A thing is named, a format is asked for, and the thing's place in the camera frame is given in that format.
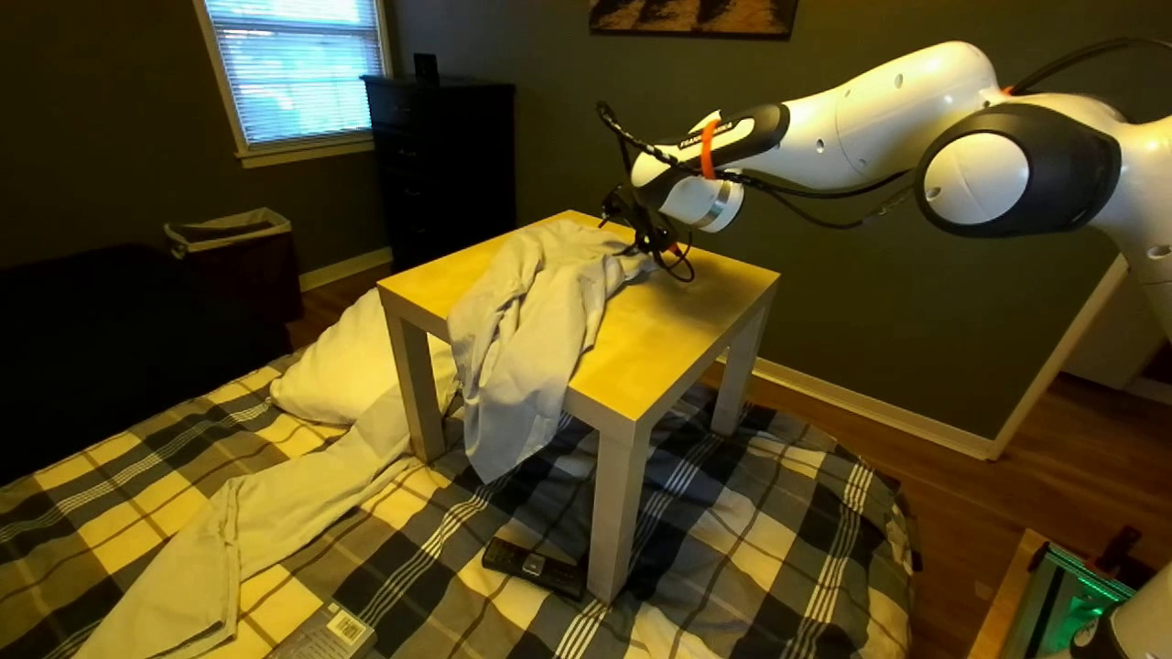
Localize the black flat device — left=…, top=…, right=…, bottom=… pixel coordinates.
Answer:
left=483, top=538, right=584, bottom=598

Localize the dark wooden dresser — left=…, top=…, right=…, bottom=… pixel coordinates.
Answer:
left=367, top=75, right=515, bottom=271

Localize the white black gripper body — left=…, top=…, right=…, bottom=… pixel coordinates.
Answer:
left=629, top=147, right=742, bottom=233

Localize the plaid checkered bed blanket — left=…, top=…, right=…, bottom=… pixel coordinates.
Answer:
left=0, top=371, right=916, bottom=659

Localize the window with white frame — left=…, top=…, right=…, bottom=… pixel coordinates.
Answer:
left=194, top=0, right=390, bottom=169

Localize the white pillow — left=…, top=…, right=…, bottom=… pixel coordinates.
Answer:
left=269, top=290, right=405, bottom=429

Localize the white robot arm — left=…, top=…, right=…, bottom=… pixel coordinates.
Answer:
left=627, top=41, right=1172, bottom=334

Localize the light wood side table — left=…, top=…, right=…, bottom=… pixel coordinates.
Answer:
left=377, top=236, right=778, bottom=602

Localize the white cloth towel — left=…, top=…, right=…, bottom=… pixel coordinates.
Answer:
left=446, top=218, right=646, bottom=484

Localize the framed wall picture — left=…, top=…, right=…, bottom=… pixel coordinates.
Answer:
left=590, top=0, right=799, bottom=41

